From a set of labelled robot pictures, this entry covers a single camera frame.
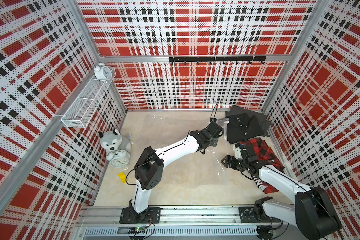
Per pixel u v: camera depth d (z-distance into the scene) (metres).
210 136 0.65
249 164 0.66
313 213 0.41
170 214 0.75
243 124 1.08
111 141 0.81
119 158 0.83
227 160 0.80
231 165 0.77
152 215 0.73
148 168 0.48
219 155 1.04
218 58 0.88
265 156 0.93
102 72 0.80
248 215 0.73
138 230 0.69
